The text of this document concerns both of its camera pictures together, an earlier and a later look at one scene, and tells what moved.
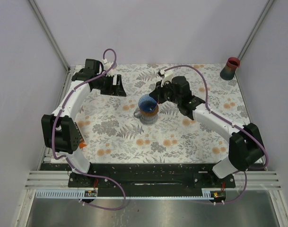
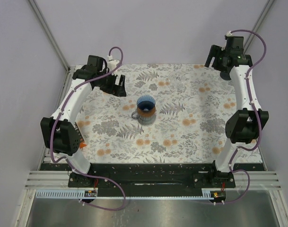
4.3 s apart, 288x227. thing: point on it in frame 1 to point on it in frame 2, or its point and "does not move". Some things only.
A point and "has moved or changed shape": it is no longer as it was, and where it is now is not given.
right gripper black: [157, 93] to [214, 51]
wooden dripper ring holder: [150, 113] has moved or changed shape
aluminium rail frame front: [59, 179] does not move
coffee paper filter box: [82, 143] does not move
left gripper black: [117, 90] does not move
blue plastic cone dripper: [146, 103] has moved or changed shape
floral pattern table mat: [115, 129] does not move
